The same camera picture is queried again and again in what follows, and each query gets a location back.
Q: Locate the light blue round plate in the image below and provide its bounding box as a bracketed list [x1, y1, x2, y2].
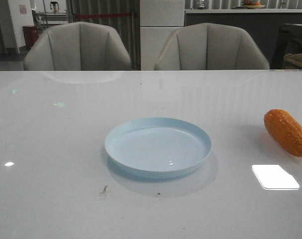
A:
[105, 118, 212, 179]

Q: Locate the orange toy corn cob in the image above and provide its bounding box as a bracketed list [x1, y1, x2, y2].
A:
[264, 109, 302, 157]

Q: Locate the right grey upholstered chair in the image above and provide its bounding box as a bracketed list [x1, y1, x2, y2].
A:
[154, 23, 269, 71]

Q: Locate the grey upholstered chair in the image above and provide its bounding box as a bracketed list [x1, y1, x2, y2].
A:
[23, 21, 132, 71]
[154, 23, 269, 71]

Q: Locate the white refrigerator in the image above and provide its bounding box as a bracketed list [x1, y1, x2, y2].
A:
[140, 0, 185, 71]

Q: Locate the left grey upholstered chair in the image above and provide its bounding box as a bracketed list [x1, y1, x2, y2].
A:
[23, 21, 132, 71]

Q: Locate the red barrier belt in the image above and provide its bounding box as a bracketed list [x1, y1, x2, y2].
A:
[74, 12, 136, 18]

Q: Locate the metal cart with robot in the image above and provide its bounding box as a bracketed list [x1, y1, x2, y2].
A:
[30, 0, 68, 27]

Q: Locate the red trash bin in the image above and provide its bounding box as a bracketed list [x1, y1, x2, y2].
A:
[22, 25, 39, 50]

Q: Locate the dark grey counter cabinet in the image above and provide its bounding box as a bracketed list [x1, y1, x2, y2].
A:
[184, 9, 302, 63]

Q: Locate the fruit bowl on counter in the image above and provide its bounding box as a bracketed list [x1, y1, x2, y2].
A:
[242, 0, 265, 9]

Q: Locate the dark armchair at right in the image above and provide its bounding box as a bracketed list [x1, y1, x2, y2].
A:
[270, 23, 302, 69]

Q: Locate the pink wall notice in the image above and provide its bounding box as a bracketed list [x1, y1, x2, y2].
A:
[19, 4, 27, 14]

